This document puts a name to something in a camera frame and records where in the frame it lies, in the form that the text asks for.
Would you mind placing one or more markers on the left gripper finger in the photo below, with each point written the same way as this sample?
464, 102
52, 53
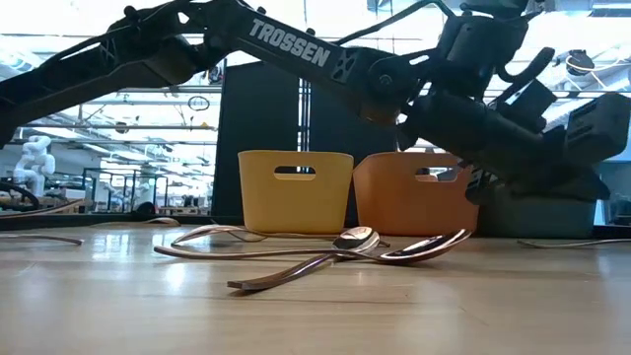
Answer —
552, 185

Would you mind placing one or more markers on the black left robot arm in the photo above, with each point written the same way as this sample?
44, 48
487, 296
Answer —
291, 44

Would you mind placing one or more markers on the teal plastic bin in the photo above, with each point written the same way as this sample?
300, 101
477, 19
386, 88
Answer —
532, 217

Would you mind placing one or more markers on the rose gold fork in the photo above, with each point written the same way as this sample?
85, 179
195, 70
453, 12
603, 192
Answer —
567, 243

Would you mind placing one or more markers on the orange plastic bin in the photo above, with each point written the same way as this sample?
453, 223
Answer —
404, 207

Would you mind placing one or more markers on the black ceiling-hung device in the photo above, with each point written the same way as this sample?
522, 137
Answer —
579, 61

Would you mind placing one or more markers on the yellow plastic bin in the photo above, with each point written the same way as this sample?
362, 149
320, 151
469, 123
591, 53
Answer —
296, 207

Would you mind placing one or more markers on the black folding partition screen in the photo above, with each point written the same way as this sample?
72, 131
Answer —
256, 123

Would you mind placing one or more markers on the black metal rack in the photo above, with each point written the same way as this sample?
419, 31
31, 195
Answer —
89, 187

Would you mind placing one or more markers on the white humanoid robot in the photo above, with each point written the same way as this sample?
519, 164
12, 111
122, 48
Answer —
34, 163

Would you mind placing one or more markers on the black round coil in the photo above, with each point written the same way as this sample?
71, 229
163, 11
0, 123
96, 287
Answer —
29, 194

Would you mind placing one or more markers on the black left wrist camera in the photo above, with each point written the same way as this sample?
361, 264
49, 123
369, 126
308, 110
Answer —
532, 101

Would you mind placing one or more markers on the black metal table frame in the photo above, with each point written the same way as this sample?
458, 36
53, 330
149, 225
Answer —
74, 221

